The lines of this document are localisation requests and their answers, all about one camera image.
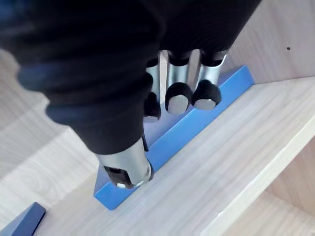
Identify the light wood cabinet shelf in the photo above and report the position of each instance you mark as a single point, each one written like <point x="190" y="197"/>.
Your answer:
<point x="201" y="157"/>

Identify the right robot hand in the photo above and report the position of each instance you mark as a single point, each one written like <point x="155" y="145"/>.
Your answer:
<point x="86" y="61"/>

